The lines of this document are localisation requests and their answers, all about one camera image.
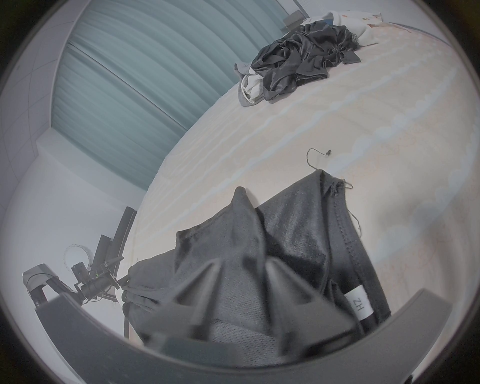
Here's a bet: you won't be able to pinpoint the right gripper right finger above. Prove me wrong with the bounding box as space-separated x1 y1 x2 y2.
266 259 359 358

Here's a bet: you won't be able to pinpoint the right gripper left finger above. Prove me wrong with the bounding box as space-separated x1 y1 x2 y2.
148 260 222 342

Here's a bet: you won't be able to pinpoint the black trousers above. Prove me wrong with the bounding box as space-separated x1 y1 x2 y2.
121 148 392 366

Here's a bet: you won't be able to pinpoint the bed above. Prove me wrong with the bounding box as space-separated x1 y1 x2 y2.
122 9 480 338

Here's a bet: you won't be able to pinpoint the pile of clothes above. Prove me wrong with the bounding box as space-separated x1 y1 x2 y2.
234 15 381 107

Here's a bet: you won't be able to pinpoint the round white framed mirror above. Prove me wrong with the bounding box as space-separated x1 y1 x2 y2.
64 243 92 271

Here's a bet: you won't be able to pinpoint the blue-green curtain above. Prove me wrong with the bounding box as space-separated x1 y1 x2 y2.
50 42 188 194
71 0 301 130

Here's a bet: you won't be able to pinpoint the grey bedside table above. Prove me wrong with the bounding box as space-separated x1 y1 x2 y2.
283 10 306 28

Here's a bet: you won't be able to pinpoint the white printed pillow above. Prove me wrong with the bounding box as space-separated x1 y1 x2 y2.
305 10 384 29

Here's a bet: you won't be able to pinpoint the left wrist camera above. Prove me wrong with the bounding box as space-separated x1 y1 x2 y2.
71 262 91 281

